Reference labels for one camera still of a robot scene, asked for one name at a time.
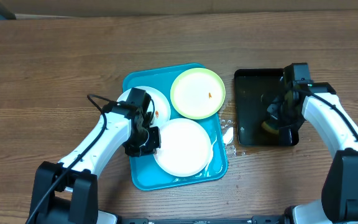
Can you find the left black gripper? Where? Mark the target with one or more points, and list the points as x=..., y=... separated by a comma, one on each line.
x=156, y=143

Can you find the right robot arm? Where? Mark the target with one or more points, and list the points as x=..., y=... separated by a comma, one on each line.
x=319, y=105

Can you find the light green plate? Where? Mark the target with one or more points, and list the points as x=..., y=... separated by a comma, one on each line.
x=197, y=93

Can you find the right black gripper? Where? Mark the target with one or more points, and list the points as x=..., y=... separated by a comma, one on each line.
x=278, y=112

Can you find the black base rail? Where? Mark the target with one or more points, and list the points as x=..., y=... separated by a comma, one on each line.
x=258, y=219

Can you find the white plate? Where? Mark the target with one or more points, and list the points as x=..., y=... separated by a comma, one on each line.
x=160, y=107
x=185, y=149

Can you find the white plate front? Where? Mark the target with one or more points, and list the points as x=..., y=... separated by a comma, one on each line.
x=185, y=149

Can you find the teal plastic tray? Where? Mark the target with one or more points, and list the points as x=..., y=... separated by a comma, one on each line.
x=146, y=173

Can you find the green yellow sponge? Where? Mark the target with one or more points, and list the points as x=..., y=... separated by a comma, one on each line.
x=271, y=126

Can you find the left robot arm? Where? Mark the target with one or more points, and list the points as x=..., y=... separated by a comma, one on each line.
x=67, y=191

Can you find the black rectangular tray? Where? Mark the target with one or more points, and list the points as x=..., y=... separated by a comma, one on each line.
x=254, y=90

